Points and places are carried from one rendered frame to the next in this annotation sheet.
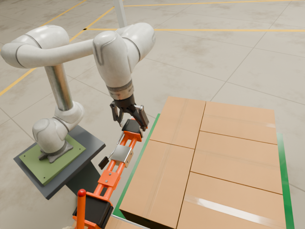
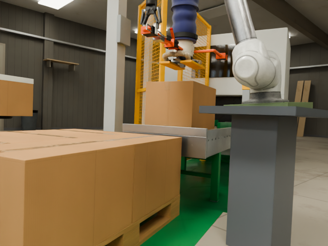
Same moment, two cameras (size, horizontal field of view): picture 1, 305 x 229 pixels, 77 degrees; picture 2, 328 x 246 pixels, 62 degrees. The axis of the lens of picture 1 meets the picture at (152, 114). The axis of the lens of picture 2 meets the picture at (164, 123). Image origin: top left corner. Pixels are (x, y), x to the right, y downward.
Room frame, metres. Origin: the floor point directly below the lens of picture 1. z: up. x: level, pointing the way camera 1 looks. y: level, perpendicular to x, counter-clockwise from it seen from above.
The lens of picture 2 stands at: (2.37, 0.21, 0.70)
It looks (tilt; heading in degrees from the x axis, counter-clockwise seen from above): 2 degrees down; 180
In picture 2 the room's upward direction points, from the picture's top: 2 degrees clockwise
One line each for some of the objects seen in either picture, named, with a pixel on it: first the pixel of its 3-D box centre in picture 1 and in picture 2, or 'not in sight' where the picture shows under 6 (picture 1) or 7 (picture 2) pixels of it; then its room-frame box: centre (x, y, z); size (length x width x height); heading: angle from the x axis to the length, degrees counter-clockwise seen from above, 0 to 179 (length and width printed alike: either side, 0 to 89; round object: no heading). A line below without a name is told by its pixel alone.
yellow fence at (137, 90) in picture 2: not in sight; (148, 84); (-0.87, 0.00, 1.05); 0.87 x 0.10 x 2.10; 25
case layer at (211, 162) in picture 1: (205, 165); (61, 171); (0.81, -0.38, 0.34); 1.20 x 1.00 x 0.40; 153
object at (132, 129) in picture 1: (136, 129); (148, 31); (0.55, 0.08, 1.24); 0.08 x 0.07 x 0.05; 154
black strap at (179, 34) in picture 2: not in sight; (184, 37); (0.02, 0.35, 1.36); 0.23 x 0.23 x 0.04
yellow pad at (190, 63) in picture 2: not in sight; (193, 63); (0.06, 0.43, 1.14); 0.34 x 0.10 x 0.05; 154
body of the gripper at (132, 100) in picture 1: (125, 102); (151, 7); (0.55, 0.09, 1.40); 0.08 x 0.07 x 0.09; 63
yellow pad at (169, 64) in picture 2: not in sight; (172, 64); (-0.02, 0.26, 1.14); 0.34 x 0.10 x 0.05; 154
